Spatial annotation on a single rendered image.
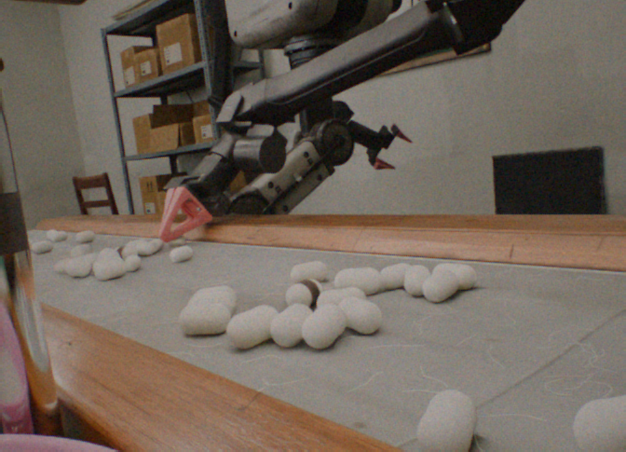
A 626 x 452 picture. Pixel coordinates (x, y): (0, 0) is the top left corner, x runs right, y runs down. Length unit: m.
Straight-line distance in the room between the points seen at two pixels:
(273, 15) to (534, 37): 1.51
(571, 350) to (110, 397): 0.22
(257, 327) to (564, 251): 0.26
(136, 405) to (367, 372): 0.12
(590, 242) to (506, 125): 2.10
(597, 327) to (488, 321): 0.06
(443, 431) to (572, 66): 2.31
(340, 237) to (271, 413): 0.44
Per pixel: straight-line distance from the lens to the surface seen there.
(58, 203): 5.52
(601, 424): 0.20
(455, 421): 0.20
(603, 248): 0.47
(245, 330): 0.33
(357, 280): 0.42
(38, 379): 0.24
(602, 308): 0.37
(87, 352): 0.31
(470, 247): 0.52
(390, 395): 0.26
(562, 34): 2.49
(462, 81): 2.65
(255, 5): 1.28
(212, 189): 0.82
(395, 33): 0.79
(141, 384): 0.25
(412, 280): 0.40
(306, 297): 0.40
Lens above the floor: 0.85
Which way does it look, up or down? 7 degrees down
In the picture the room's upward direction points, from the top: 7 degrees counter-clockwise
